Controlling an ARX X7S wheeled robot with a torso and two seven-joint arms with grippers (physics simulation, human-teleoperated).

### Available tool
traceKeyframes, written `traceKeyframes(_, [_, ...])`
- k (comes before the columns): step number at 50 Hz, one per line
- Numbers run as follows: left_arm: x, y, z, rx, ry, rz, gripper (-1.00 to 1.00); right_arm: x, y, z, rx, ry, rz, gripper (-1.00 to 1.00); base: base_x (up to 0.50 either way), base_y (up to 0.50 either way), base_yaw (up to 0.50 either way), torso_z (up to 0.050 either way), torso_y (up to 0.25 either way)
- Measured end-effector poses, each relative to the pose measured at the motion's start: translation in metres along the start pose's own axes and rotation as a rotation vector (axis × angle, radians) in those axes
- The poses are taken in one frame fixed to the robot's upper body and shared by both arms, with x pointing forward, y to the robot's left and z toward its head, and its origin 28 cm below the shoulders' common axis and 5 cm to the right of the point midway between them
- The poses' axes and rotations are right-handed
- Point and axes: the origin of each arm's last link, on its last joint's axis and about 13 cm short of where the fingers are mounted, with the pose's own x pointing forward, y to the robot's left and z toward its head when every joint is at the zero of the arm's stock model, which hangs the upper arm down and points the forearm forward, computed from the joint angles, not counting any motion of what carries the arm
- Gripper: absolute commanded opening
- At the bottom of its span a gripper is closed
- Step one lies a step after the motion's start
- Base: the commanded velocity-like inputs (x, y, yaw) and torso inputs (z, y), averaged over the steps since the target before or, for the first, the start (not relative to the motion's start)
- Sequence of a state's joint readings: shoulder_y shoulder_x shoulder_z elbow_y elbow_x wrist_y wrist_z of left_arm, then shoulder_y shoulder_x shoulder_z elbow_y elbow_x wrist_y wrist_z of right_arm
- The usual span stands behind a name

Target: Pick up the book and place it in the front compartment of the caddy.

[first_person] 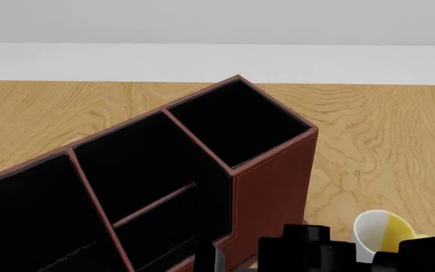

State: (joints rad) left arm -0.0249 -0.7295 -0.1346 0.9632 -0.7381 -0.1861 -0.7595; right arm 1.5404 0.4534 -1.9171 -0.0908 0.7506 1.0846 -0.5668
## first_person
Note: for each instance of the white and yellow mug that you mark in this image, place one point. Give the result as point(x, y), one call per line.
point(372, 232)

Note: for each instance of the red-brown leather desk caddy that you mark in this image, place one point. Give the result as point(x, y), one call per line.
point(274, 181)

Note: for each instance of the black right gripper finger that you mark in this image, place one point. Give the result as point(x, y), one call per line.
point(208, 259)

